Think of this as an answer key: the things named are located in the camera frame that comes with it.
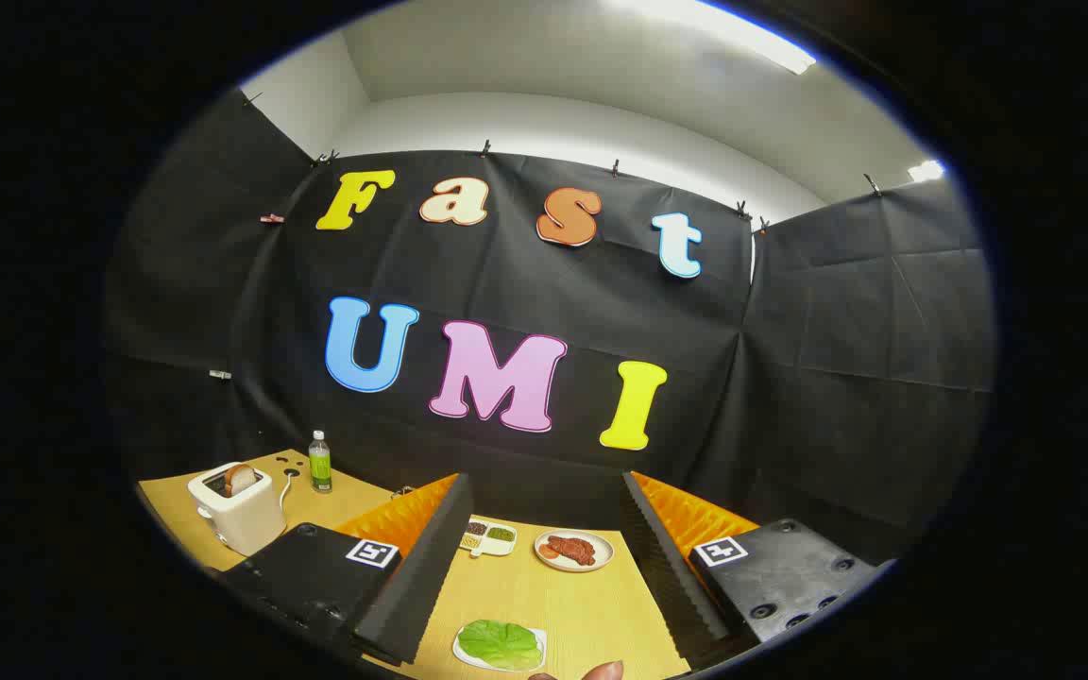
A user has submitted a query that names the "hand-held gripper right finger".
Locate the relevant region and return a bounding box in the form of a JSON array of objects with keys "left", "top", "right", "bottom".
[{"left": 621, "top": 470, "right": 894, "bottom": 668}]

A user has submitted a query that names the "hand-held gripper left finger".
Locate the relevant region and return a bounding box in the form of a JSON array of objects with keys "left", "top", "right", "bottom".
[{"left": 223, "top": 472, "right": 475, "bottom": 668}]

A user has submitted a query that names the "green lettuce leaf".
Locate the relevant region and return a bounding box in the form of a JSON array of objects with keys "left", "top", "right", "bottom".
[{"left": 458, "top": 620, "right": 543, "bottom": 672}]

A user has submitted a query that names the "round white meat plate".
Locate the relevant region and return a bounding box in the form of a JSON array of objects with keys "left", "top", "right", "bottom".
[{"left": 534, "top": 529, "right": 615, "bottom": 573}]

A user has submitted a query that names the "white divided bean dish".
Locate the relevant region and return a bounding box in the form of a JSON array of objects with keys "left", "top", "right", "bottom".
[{"left": 459, "top": 518, "right": 518, "bottom": 558}]

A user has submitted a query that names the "red cooked meat slice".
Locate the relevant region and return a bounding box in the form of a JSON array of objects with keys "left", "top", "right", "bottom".
[{"left": 547, "top": 535, "right": 597, "bottom": 567}]

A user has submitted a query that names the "white rounded square plate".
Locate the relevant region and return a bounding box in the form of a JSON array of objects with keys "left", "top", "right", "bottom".
[{"left": 452, "top": 623, "right": 548, "bottom": 673}]

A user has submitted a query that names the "green label plastic bottle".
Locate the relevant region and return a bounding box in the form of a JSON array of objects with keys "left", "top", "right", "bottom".
[{"left": 308, "top": 431, "right": 333, "bottom": 494}]

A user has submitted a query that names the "cream white toaster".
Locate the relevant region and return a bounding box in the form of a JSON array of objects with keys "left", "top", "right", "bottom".
[{"left": 187, "top": 462, "right": 288, "bottom": 556}]

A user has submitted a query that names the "black backdrop cloth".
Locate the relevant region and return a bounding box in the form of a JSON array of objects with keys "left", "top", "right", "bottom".
[{"left": 100, "top": 90, "right": 996, "bottom": 568}]

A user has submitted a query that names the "long ceiling light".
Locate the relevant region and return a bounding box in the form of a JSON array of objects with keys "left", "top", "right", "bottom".
[{"left": 601, "top": 0, "right": 817, "bottom": 76}]

